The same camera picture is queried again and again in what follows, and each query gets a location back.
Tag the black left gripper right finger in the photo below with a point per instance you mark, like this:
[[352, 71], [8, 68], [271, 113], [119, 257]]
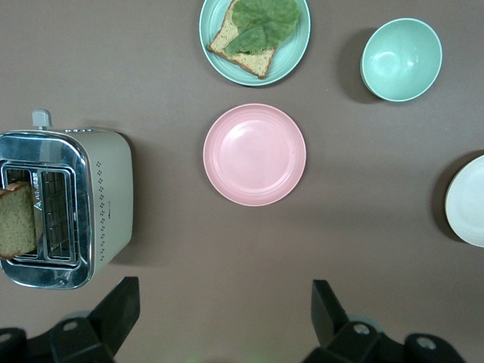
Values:
[[332, 321]]

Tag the pink plate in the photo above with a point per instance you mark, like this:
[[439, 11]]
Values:
[[254, 155]]

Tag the brown bread slice with lettuce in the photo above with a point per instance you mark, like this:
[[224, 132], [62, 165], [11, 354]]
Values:
[[251, 62]]

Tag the green plate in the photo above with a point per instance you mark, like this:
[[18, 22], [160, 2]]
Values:
[[291, 56]]

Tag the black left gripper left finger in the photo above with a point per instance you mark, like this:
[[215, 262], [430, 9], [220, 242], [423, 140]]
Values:
[[113, 317]]

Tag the brown table mat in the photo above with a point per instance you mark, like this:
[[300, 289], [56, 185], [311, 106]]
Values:
[[151, 75]]

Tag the beige plate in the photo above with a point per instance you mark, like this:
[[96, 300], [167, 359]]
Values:
[[469, 204]]

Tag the green lettuce leaf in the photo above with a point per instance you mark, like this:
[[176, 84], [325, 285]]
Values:
[[264, 19]]

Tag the green bowl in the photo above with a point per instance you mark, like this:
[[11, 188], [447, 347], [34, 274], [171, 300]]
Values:
[[401, 60]]

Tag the beige and chrome toaster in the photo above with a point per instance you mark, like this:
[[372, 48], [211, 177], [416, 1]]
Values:
[[113, 189]]

